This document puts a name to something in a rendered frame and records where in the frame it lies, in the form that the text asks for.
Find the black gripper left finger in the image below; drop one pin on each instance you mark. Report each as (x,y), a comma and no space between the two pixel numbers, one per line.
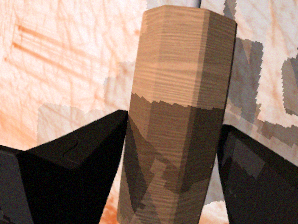
(64,181)

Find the brown wooden tool handle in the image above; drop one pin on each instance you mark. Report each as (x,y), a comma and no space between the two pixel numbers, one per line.
(176,113)

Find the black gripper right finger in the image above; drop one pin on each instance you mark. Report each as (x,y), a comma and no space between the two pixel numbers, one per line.
(259,186)

